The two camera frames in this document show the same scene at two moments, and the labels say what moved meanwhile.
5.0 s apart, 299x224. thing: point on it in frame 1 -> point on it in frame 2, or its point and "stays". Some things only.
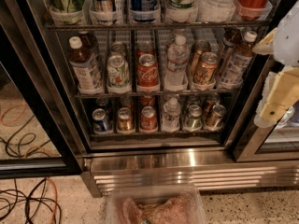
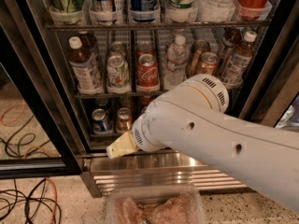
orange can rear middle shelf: x=198 y=48 stays
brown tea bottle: x=86 y=69 stays
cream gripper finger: x=266 y=45 -> x=124 y=145
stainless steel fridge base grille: x=206 y=169 stays
